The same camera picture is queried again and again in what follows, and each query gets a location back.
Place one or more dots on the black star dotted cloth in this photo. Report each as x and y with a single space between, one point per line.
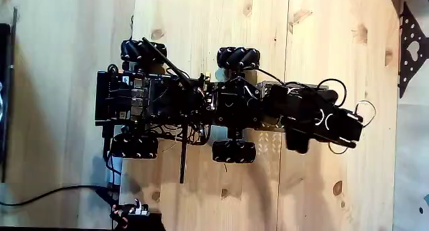
419 67

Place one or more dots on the black rod antenna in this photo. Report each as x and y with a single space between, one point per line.
183 157
164 62

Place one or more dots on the black oval webcam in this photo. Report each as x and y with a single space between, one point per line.
328 96

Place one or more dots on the black monitor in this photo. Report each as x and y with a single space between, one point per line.
4 90

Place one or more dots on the black mecanum wheel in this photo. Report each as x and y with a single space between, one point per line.
238 58
134 146
234 152
134 50

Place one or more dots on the black sock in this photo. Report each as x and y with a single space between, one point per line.
296 142

